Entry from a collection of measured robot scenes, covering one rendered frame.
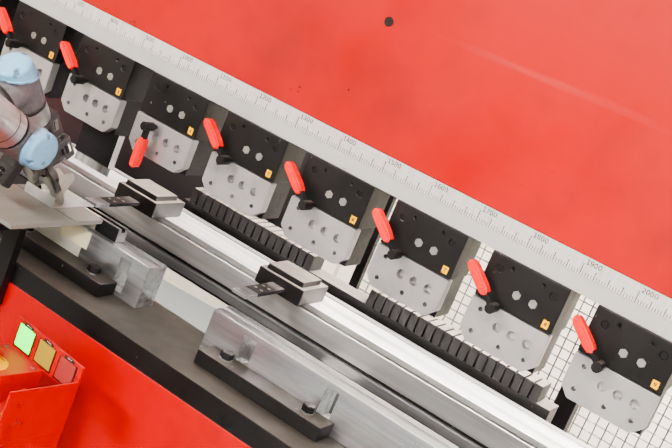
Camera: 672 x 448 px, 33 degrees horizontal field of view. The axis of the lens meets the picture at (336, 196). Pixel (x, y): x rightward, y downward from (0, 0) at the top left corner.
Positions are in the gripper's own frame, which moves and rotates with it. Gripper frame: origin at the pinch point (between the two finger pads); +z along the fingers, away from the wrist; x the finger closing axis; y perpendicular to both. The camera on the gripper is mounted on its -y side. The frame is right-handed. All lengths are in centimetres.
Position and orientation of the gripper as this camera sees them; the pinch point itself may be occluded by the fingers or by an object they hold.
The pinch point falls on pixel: (46, 196)
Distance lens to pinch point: 241.4
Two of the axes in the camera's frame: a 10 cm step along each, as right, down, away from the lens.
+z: 0.3, 6.7, 7.4
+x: -8.0, -4.3, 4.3
